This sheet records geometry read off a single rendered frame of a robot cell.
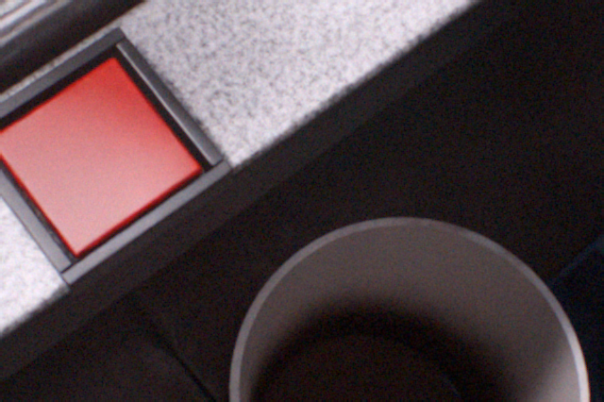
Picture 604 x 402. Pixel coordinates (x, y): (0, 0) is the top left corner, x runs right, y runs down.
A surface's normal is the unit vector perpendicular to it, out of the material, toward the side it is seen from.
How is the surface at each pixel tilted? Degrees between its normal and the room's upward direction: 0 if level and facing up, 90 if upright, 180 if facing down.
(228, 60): 0
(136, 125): 0
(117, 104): 0
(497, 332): 87
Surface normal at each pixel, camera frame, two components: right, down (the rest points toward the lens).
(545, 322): -0.87, 0.42
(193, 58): 0.06, -0.31
